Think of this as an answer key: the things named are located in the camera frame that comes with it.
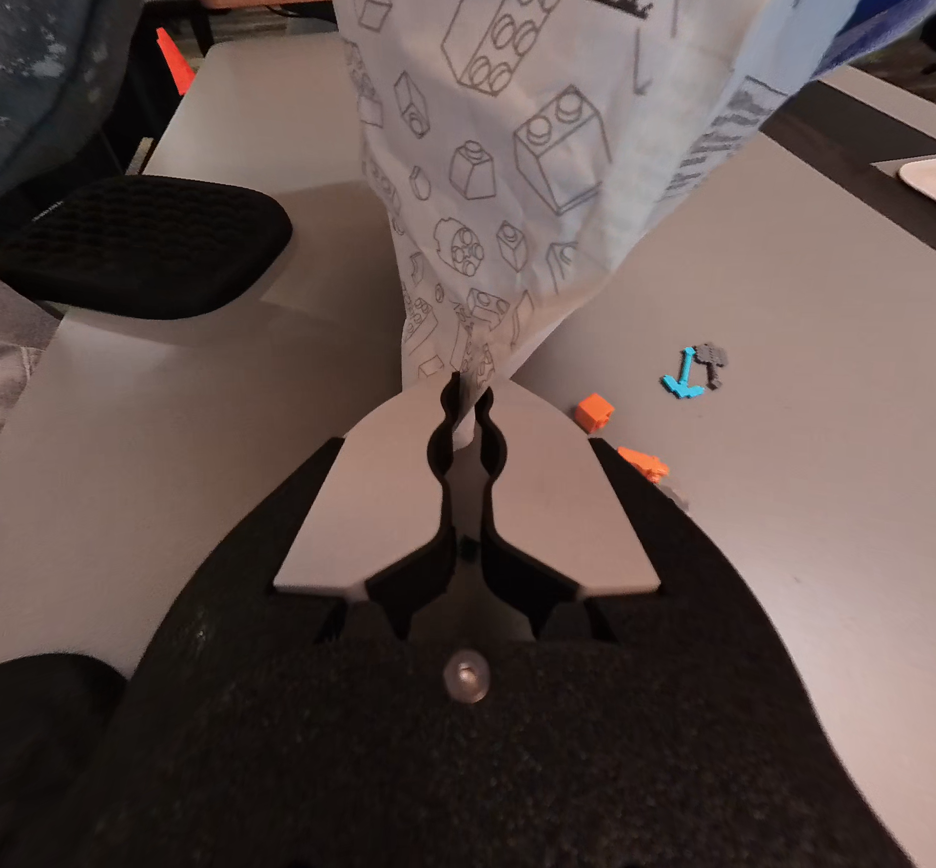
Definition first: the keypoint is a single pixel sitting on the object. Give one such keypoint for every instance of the orange lego head cube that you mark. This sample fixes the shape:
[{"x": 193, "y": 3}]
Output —
[{"x": 594, "y": 412}]

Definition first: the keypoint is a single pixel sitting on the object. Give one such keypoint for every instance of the white paper bag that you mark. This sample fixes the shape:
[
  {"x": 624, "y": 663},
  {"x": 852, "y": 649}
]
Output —
[{"x": 585, "y": 225}]

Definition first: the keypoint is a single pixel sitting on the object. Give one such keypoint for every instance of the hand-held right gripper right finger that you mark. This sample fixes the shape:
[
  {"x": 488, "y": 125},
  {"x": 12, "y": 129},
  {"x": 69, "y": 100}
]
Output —
[{"x": 570, "y": 510}]

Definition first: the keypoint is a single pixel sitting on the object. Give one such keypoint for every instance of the person's left forearm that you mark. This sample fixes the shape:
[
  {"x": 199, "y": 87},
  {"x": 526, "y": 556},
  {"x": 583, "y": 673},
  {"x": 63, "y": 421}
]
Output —
[{"x": 58, "y": 42}]

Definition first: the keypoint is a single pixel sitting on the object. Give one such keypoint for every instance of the small grey lego accessory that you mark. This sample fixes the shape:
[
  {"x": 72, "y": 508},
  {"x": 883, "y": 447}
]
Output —
[{"x": 711, "y": 360}]

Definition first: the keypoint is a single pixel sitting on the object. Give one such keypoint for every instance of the white stand base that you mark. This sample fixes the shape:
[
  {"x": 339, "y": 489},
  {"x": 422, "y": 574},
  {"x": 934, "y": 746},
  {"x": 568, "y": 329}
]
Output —
[{"x": 920, "y": 177}]

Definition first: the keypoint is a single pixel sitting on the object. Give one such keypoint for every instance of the orange striped traffic cone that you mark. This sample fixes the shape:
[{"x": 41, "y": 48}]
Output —
[{"x": 178, "y": 64}]

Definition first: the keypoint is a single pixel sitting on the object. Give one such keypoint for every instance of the black wrist rest pad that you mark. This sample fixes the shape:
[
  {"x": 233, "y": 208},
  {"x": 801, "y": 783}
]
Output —
[{"x": 146, "y": 246}]

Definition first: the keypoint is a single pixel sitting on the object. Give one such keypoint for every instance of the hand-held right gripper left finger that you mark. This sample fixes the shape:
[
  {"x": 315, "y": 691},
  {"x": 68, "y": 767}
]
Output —
[{"x": 365, "y": 510}]

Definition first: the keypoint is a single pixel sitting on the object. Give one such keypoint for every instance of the orange lego legs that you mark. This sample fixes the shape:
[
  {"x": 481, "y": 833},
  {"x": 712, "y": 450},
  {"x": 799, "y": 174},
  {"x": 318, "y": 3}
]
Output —
[{"x": 643, "y": 464}]

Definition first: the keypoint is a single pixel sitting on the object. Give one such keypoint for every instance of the teal lego pickaxe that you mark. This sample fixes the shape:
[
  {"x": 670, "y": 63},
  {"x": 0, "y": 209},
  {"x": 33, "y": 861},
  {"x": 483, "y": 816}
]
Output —
[{"x": 684, "y": 378}]

